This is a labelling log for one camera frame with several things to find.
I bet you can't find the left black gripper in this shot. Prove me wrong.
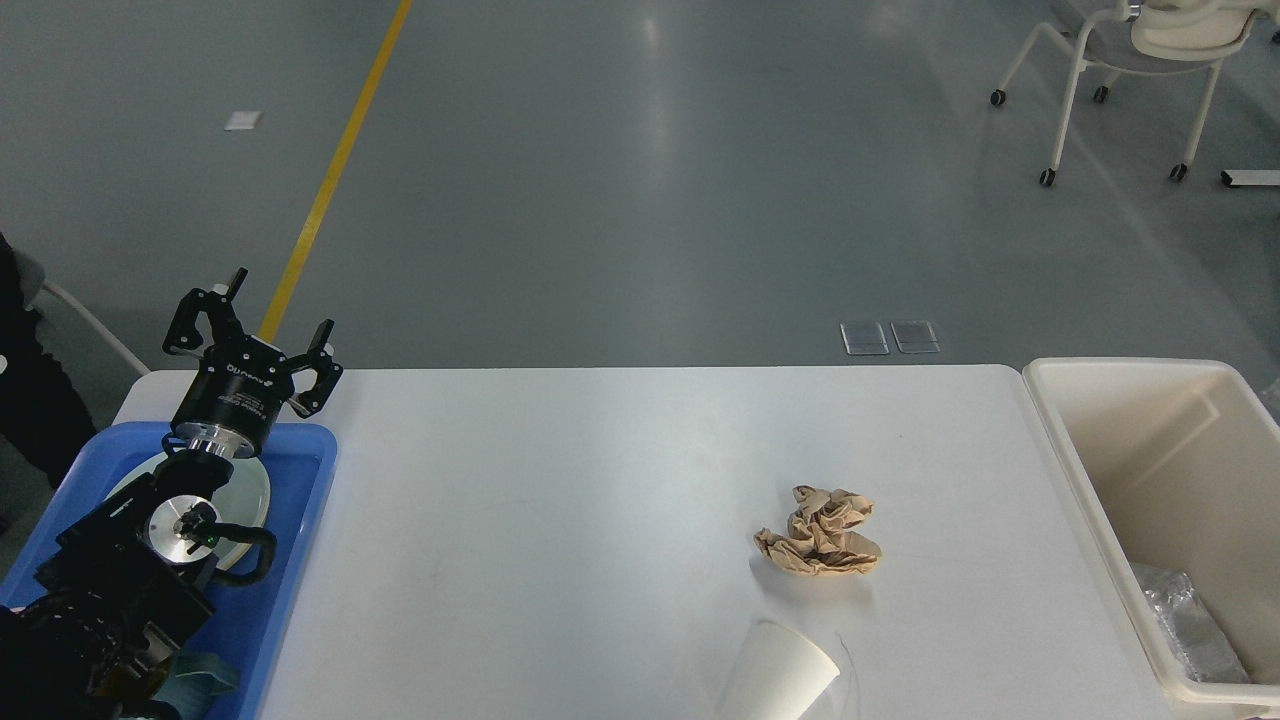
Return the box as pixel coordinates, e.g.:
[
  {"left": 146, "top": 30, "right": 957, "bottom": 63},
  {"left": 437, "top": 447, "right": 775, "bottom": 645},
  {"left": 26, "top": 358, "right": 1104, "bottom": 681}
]
[{"left": 163, "top": 266, "right": 344, "bottom": 459}]

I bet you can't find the brown paper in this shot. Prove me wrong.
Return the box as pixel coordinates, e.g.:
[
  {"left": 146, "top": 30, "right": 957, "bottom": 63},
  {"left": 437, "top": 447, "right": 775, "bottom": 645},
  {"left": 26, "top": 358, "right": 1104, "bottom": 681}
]
[{"left": 753, "top": 486, "right": 883, "bottom": 577}]

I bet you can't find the foil tray container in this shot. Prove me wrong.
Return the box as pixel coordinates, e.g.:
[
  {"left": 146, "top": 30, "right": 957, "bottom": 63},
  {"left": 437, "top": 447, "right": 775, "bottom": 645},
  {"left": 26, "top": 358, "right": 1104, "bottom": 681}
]
[{"left": 1130, "top": 562, "right": 1251, "bottom": 684}]

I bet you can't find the aluminium foil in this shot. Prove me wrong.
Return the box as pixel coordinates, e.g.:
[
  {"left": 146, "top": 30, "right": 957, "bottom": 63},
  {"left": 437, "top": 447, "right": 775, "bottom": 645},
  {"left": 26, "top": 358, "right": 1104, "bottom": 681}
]
[{"left": 1257, "top": 378, "right": 1280, "bottom": 424}]

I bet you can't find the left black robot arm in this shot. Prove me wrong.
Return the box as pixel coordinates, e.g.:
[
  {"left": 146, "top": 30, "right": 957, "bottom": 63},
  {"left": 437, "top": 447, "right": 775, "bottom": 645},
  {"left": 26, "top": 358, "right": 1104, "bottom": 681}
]
[{"left": 3, "top": 269, "right": 343, "bottom": 719}]

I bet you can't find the chair at left edge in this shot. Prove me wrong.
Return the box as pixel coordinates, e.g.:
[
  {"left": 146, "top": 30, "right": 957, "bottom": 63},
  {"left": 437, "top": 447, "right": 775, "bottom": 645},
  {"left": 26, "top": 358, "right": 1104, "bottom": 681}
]
[{"left": 1, "top": 237, "right": 150, "bottom": 377}]

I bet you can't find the blue plastic tray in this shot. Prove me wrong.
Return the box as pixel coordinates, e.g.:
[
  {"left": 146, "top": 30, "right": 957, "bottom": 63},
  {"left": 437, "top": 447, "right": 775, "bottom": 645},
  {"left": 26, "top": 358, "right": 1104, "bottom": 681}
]
[{"left": 1, "top": 421, "right": 338, "bottom": 719}]

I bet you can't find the teal mug yellow inside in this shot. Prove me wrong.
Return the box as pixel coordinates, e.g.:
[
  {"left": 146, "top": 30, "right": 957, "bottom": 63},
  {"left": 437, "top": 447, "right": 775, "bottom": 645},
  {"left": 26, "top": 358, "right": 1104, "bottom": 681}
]
[{"left": 96, "top": 651, "right": 239, "bottom": 719}]

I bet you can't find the floor socket plate left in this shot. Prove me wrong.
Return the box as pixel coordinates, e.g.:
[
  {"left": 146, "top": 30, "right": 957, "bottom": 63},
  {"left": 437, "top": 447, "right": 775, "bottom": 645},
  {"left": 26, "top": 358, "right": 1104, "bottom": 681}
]
[{"left": 840, "top": 322, "right": 891, "bottom": 357}]

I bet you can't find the floor socket plate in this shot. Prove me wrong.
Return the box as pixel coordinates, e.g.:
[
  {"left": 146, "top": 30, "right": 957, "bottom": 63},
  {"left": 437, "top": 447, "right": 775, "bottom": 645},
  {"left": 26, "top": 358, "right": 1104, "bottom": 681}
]
[
  {"left": 890, "top": 320, "right": 941, "bottom": 354},
  {"left": 840, "top": 322, "right": 891, "bottom": 357}
]

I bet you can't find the white paper cup lying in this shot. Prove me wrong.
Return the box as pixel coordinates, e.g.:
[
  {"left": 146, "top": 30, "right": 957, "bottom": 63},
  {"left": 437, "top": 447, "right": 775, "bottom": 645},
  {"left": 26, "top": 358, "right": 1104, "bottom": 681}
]
[{"left": 713, "top": 620, "right": 840, "bottom": 719}]

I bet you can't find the floor socket plate right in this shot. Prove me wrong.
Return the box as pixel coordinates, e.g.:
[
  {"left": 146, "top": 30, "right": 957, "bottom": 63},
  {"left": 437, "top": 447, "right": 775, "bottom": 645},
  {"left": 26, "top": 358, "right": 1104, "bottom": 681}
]
[{"left": 890, "top": 320, "right": 941, "bottom": 354}]

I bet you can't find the beige plastic bin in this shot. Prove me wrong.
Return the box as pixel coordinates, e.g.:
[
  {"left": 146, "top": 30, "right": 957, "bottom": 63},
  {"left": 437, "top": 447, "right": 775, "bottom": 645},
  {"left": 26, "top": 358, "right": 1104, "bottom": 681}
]
[{"left": 1023, "top": 357, "right": 1279, "bottom": 719}]

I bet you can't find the white office chair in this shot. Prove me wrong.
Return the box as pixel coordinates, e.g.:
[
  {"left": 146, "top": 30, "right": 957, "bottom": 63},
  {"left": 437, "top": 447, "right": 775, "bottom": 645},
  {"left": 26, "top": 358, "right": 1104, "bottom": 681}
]
[{"left": 989, "top": 1, "right": 1277, "bottom": 187}]

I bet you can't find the white table leg base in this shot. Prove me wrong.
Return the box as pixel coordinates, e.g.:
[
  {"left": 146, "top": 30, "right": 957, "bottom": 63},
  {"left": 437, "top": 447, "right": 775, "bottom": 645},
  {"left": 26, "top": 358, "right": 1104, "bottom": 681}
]
[{"left": 1219, "top": 169, "right": 1280, "bottom": 188}]

